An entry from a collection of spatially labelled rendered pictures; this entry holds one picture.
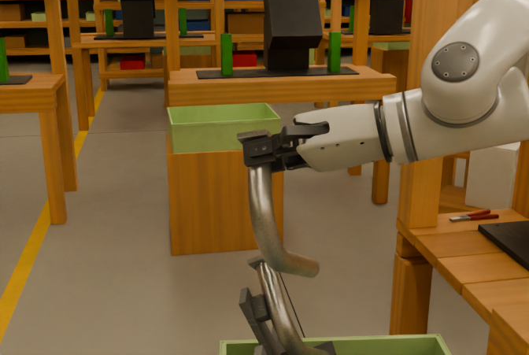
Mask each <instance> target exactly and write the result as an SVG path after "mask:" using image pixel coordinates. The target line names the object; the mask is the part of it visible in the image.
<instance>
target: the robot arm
mask: <svg viewBox="0 0 529 355"><path fill-rule="evenodd" d="M528 51H529V0H479V1H477V3H476V4H474V5H473V6H472V7H471V8H470V9H468V10H467V11H466V12H465V13H464V14H463V15H462V16H461V17H460V18H459V19H458V20H457V21H456V22H455V24H454V25H453V26H452V27H451V28H450V29H449V30H448V31H447V32H446V33H445V34H444V36H443V37H441V38H440V40H439V41H438V42H437V43H436V44H435V46H434V47H433V49H432V50H431V52H430V53H429V54H428V56H427V58H426V60H425V62H424V64H423V67H422V70H421V73H420V86H421V88H417V89H413V90H410V91H404V92H399V93H396V94H389V95H385V96H383V105H381V103H380V101H378V102H375V103H374V104H373V103H372V104H358V105H344V106H339V107H333V108H328V109H320V110H315V111H311V112H307V113H299V114H297V115H296V116H295V117H294V118H293V122H294V124H295V125H287V126H284V127H283V129H282V131H281V132H280V133H279V134H274V135H272V136H270V137H266V138H262V139H255V140H252V141H248V142H244V143H243V144H242V148H243V158H244V165H245V166H246V167H251V166H255V165H262V164H266V163H270V162H271V165H272V173H275V172H282V171H286V169H287V170H295V169H298V168H312V169H313V170H315V171H316V172H331V171H336V170H340V169H344V168H351V167H354V166H358V165H363V164H367V163H370V162H373V161H378V160H381V159H384V158H385V160H386V162H387V163H391V162H392V157H394V159H395V162H396V164H397V165H402V164H405V165H407V164H411V162H414V161H422V160H427V159H431V158H436V157H443V156H447V155H452V154H456V153H463V152H468V151H473V150H481V149H485V148H489V147H493V146H501V145H505V144H509V143H514V142H522V141H527V140H529V88H528V85H527V81H526V79H525V77H524V75H523V73H522V72H521V71H520V69H519V68H517V67H513V66H514V64H515V63H517V62H518V60H519V59H521V58H522V57H523V56H524V55H525V54H526V53H527V52H528ZM298 139H302V143H303V144H301V143H300V144H298ZM290 142H292V143H293V146H292V147H289V146H290ZM288 147H289V148H288Z"/></svg>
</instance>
